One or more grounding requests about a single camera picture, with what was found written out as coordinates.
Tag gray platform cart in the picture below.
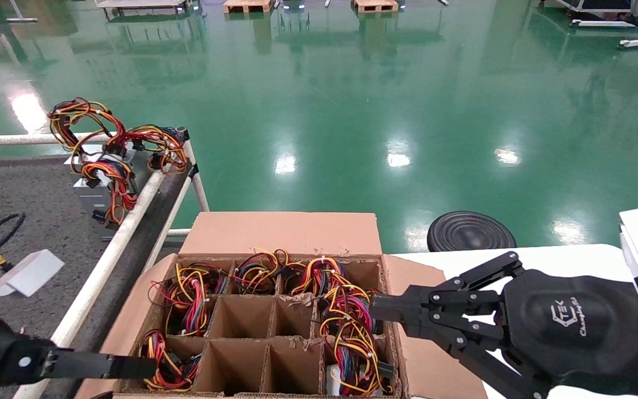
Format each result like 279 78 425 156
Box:
95 0 192 17

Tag white metal floor frame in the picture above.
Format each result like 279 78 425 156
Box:
570 19 638 49

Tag dark equipment cart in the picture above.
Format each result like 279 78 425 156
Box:
539 0 638 18

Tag white tag with black cable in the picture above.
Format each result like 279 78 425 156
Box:
0 249 65 298

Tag wire bundle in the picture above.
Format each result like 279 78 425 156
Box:
231 248 292 295
150 262 230 337
138 329 204 392

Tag brown cardboard box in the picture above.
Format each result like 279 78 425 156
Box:
74 211 488 399

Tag black round ribbed disc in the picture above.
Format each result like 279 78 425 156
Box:
426 211 518 253

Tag white pipe table underframe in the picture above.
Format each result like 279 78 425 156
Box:
145 127 210 272

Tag power supply with coloured wires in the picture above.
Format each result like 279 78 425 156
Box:
48 98 191 183
289 255 356 300
71 158 140 229
318 284 378 355
322 319 396 397

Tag wooden pallet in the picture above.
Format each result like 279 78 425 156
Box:
222 0 274 14
352 0 399 14

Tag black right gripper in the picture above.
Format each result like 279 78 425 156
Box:
371 251 638 399

